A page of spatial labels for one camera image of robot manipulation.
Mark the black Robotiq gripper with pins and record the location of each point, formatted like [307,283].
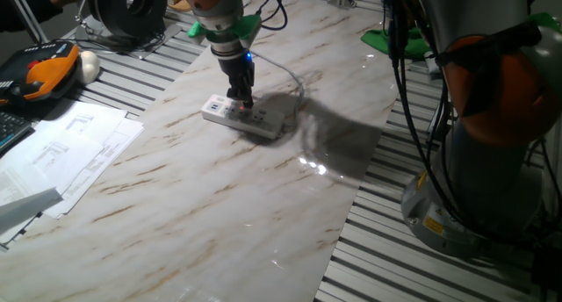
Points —
[239,71]

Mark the white four-switch power strip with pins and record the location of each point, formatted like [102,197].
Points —
[246,117]

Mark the person's left forearm dark sleeve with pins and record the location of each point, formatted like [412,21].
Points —
[26,10]

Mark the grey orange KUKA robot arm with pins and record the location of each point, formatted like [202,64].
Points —
[483,183]

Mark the marble pattern table sheet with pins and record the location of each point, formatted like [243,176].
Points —
[197,196]

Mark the black round spool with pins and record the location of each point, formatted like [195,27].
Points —
[127,8]

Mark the green cloth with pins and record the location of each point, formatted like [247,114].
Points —
[410,43]

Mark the white printed paper sheets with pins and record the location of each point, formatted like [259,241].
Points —
[66,157]

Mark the orange black teach pendant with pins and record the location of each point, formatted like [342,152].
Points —
[41,71]

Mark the black computer keyboard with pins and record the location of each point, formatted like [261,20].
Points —
[11,131]

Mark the grey flat metal bar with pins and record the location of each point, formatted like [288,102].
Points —
[26,210]

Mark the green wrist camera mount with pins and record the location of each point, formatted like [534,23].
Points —
[241,27]

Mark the upright aluminium frame beam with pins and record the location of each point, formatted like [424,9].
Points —
[26,12]

